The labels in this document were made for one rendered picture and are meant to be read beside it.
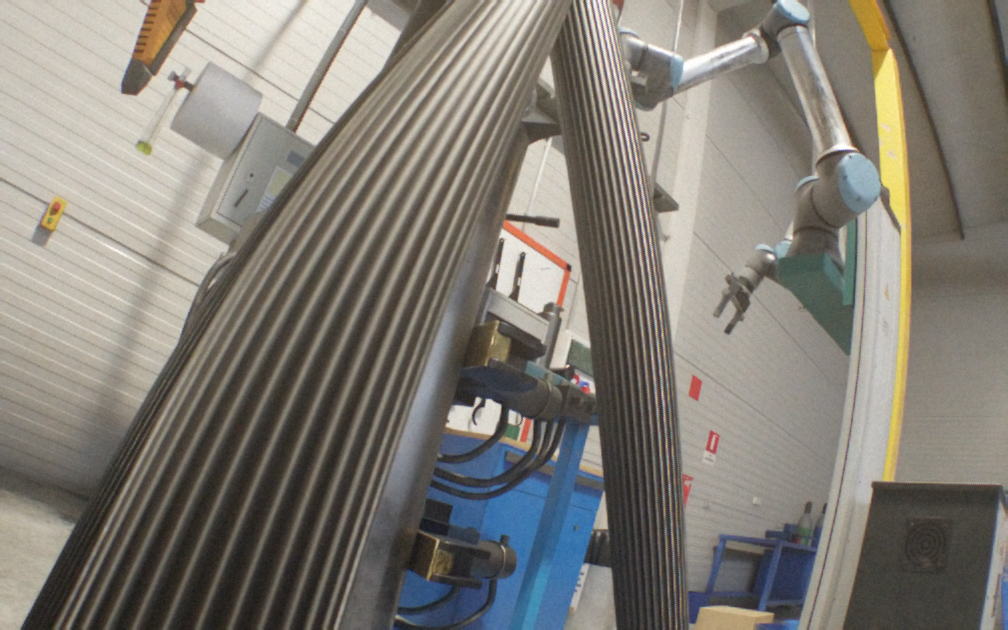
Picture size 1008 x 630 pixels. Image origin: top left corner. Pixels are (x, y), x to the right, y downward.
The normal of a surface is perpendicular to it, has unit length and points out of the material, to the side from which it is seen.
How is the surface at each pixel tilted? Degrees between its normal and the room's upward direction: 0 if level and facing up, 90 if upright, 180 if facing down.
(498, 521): 90
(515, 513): 90
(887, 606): 90
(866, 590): 90
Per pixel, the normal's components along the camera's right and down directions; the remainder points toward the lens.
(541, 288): 0.72, -0.05
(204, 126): 0.19, 0.73
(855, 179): 0.18, -0.20
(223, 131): 0.37, 0.57
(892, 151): -0.65, -0.40
